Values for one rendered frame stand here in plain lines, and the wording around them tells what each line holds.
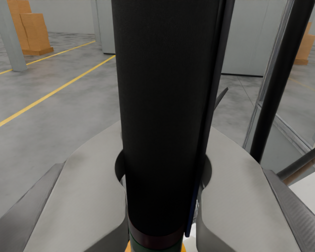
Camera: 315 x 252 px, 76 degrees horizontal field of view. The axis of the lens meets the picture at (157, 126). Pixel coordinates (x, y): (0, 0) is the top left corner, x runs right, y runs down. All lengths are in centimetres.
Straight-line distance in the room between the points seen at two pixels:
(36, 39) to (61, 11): 633
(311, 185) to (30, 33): 831
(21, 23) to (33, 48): 76
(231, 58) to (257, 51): 60
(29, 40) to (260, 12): 696
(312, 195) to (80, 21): 1372
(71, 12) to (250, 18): 1065
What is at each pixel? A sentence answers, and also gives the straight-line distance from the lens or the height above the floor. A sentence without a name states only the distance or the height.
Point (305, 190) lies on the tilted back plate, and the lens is 56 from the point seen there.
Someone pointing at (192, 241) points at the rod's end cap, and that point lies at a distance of 20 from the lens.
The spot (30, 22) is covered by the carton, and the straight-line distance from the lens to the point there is 828.
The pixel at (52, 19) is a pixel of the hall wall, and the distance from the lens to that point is 1482.
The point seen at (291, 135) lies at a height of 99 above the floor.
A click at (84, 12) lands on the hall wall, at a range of 1373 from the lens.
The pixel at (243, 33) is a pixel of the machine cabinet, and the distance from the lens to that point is 569.
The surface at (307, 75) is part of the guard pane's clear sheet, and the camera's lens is 125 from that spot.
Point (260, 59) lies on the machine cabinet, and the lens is 590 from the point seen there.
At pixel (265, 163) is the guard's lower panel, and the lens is 152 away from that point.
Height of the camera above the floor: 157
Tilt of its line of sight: 31 degrees down
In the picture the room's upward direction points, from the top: 2 degrees clockwise
